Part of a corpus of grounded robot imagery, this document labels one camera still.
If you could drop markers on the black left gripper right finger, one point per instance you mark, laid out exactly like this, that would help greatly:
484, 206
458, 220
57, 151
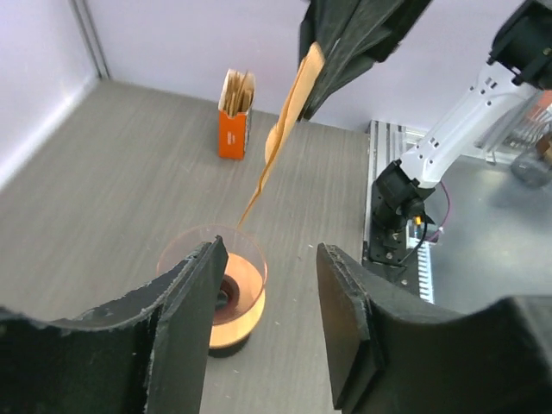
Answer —
389, 351

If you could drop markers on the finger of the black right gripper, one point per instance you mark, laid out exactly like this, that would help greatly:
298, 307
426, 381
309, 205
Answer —
346, 57
325, 20

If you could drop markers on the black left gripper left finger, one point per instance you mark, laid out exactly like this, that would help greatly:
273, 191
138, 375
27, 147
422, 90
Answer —
144, 352

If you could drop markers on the brown paper coffee filter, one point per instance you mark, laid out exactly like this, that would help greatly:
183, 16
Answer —
308, 72

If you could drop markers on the pink glass dripper cone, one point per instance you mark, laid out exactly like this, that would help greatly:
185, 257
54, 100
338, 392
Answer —
246, 262

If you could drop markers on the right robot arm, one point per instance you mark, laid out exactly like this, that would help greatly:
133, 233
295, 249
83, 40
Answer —
518, 65

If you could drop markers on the dark red coffee server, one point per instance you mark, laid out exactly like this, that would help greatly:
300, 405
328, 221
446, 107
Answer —
226, 311

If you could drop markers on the brown filter stack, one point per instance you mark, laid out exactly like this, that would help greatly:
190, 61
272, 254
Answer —
239, 93

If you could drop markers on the orange coffee filter box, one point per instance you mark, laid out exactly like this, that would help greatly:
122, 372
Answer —
233, 132

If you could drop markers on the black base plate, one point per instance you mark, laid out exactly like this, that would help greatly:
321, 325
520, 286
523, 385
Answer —
387, 262

